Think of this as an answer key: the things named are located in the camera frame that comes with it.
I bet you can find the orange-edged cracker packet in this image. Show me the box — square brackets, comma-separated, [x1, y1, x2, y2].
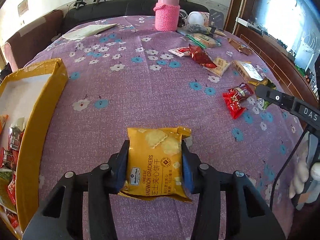
[232, 60, 263, 81]

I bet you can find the dark red date snack packet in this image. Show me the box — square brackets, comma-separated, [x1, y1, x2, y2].
[188, 44, 217, 68]

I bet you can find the dark mesh pouch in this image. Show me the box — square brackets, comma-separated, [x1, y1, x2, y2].
[187, 24, 210, 34]

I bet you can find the brown snack packet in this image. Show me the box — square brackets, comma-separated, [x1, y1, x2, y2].
[227, 38, 253, 56]

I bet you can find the white paper sheet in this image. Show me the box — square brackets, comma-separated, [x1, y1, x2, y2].
[62, 23, 118, 40]

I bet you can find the wooden door frame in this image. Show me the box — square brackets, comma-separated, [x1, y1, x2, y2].
[223, 0, 250, 34]

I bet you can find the person's right hand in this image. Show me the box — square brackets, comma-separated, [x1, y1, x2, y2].
[288, 139, 320, 202]

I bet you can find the brown fabric armchair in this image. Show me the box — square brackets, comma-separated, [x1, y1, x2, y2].
[3, 9, 64, 72]

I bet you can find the golden sandwich cracker packet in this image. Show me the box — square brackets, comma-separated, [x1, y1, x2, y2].
[119, 127, 193, 204]

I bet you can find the pink knit-sleeved thermos bottle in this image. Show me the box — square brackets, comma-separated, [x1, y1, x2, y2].
[153, 0, 181, 32]

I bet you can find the wooden brick-pattern cabinet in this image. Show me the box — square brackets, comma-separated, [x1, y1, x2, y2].
[234, 17, 320, 100]

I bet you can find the white power strip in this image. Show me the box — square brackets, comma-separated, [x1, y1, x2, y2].
[236, 17, 268, 34]

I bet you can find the yellow cardboard box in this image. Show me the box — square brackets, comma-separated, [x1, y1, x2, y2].
[0, 58, 68, 234]

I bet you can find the white cup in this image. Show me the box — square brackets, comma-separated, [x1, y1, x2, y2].
[187, 11, 210, 27]

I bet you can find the television screen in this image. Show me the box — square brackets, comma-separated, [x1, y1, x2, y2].
[260, 0, 320, 65]

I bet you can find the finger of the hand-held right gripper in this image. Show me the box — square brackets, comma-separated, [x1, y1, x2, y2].
[255, 84, 297, 110]

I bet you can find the green leaf-print snack packet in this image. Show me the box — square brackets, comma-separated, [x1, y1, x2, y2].
[249, 78, 277, 110]

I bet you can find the black cable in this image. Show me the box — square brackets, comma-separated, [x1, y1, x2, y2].
[269, 127, 309, 208]

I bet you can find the small wall plaque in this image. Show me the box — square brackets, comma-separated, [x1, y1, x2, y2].
[17, 0, 28, 17]

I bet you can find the beige long cracker packet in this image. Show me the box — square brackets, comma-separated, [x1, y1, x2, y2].
[209, 56, 232, 77]

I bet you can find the small red candy packet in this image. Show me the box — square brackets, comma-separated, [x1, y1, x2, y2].
[222, 94, 247, 120]
[0, 147, 18, 168]

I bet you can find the small white red packet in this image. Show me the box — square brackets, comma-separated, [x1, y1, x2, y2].
[168, 47, 192, 57]

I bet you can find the black leather sofa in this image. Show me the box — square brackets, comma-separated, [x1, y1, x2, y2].
[61, 0, 227, 34]

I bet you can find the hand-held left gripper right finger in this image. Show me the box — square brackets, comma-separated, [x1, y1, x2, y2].
[181, 141, 285, 240]

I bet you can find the black phone stand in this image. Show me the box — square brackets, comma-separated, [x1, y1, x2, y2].
[209, 9, 224, 34]

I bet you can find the green pea snack packet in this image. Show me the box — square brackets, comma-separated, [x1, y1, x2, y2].
[0, 169, 15, 205]

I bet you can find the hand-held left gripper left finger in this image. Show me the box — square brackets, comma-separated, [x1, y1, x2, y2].
[22, 140, 130, 240]

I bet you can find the round cracker packet green label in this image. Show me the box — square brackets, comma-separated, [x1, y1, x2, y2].
[185, 33, 222, 49]

